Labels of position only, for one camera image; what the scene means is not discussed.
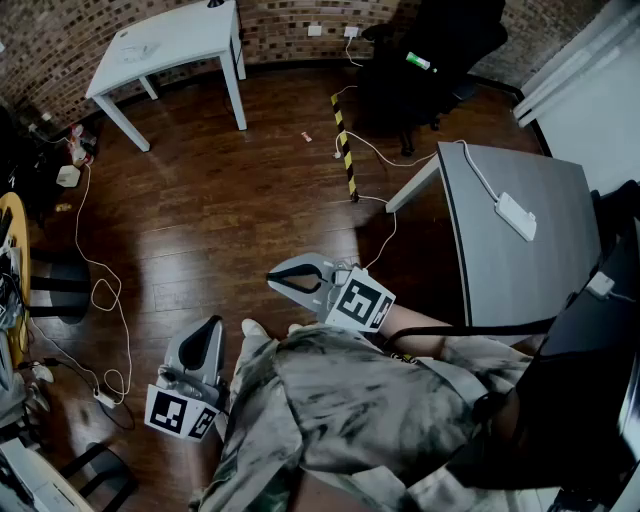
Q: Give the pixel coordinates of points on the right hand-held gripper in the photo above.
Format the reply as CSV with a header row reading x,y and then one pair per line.
x,y
360,300

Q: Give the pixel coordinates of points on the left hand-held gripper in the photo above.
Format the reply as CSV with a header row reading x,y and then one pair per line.
x,y
167,415

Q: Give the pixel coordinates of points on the white lidded wet wipe pack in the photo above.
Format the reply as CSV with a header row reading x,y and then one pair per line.
x,y
137,51

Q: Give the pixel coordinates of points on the person's right forearm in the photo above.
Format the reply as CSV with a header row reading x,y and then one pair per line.
x,y
415,330

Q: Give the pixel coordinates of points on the person's white right shoe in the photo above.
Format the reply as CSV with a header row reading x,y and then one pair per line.
x,y
296,329

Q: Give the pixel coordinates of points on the person's white shoe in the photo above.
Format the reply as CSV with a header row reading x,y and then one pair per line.
x,y
296,329
254,329

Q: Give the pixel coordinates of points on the person's white left shoe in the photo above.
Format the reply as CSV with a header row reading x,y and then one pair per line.
x,y
254,329

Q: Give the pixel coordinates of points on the white floor power strip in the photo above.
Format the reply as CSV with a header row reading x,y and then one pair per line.
x,y
104,397

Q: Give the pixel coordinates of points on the person's tie-dye shirt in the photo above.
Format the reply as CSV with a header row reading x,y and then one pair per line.
x,y
350,400

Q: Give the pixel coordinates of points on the yellow black striped floor strip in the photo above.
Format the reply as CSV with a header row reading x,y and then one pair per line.
x,y
345,145

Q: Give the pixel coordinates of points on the black round table base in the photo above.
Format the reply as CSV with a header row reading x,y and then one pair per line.
x,y
65,285

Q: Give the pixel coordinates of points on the white desk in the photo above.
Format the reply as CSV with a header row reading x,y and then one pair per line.
x,y
30,480

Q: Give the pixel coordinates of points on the white plastic box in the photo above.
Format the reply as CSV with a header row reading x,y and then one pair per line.
x,y
68,176

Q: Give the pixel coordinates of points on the grey desk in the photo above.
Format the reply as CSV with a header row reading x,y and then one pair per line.
x,y
520,260

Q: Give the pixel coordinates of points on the round yellow wooden table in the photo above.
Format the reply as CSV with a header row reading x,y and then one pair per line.
x,y
17,225

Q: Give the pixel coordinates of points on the white power strip on desk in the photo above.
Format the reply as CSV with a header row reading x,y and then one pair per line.
x,y
515,216

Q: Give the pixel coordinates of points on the black office chair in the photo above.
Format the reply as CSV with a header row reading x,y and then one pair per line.
x,y
430,95

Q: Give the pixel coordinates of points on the cluster of bottles and cups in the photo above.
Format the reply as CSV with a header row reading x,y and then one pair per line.
x,y
80,145

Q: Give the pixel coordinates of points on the green bottle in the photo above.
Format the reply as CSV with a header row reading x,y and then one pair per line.
x,y
419,61

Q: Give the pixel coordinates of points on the white square table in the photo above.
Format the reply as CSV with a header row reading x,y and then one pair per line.
x,y
185,35

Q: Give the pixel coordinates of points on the white power adapter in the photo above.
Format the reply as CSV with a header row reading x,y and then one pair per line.
x,y
599,285

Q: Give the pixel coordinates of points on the black stool frame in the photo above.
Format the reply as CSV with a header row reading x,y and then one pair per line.
x,y
110,475

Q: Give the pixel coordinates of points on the white wall socket with plug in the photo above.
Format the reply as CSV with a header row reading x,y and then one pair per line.
x,y
351,31

